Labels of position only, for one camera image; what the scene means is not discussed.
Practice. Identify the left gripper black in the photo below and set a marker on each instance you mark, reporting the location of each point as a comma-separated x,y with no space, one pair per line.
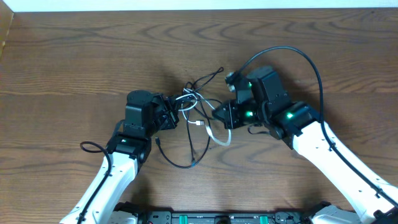
171,112

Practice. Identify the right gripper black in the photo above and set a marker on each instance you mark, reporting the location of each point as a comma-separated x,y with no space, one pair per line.
231,121

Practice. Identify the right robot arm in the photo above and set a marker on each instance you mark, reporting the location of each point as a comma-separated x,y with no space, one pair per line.
261,100

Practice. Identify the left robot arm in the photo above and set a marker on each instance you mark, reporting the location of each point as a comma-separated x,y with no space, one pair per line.
146,113

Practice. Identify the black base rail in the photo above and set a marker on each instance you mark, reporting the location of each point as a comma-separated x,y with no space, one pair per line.
129,213

